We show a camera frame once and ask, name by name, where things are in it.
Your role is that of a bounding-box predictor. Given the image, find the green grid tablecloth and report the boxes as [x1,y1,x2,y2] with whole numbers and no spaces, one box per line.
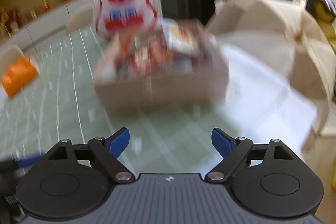
[1,27,237,174]

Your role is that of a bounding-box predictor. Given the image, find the beige sofa armchair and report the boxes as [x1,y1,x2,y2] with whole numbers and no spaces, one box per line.
[206,0,335,169]

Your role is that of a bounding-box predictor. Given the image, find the orange tissue box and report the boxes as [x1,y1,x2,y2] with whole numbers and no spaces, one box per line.
[1,56,39,98]

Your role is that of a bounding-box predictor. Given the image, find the pink storage box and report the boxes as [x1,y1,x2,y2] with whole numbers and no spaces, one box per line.
[93,19,229,113]

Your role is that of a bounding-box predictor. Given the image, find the beige dining chair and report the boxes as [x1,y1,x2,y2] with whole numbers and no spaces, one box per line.
[66,4,93,35]
[0,45,24,68]

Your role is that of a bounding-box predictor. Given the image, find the red white bunny bag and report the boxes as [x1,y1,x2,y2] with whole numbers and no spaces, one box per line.
[92,0,158,40]

